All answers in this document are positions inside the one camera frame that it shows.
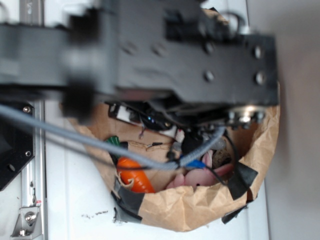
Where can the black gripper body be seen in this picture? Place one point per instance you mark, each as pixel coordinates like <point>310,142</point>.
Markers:
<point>178,66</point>

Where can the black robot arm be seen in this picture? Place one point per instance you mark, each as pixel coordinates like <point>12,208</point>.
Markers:
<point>72,62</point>

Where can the dark brown fuzzy ball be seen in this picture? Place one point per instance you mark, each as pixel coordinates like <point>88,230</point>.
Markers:
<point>220,158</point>

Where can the brown paper bag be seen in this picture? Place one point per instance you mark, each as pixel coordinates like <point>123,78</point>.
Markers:
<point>168,152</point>

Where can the pink plush bunny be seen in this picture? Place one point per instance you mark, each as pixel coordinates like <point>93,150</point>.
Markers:
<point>201,176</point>

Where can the orange plastic carrot toy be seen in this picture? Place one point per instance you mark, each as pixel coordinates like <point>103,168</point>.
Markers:
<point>131,174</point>

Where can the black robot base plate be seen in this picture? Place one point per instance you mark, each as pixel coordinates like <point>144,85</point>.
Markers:
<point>16,148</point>

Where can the aluminium extrusion rail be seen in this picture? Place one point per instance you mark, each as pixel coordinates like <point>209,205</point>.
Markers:
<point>33,176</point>

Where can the metal corner bracket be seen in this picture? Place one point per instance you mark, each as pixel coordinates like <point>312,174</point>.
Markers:
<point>28,225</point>

